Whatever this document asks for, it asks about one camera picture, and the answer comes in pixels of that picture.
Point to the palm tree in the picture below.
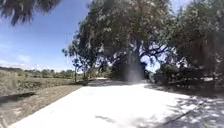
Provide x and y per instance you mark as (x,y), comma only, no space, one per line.
(20,10)

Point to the pale concrete path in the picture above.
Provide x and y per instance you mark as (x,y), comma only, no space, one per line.
(110,103)

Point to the row of low trees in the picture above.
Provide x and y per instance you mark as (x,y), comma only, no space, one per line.
(46,73)

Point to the large spreading tree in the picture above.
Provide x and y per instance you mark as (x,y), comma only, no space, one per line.
(116,26)

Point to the dark fence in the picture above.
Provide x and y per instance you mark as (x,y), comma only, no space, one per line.
(186,80)

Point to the dry grass ground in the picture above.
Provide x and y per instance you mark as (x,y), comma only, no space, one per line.
(40,96)

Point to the group of trees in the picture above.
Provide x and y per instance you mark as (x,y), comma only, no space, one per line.
(200,30)

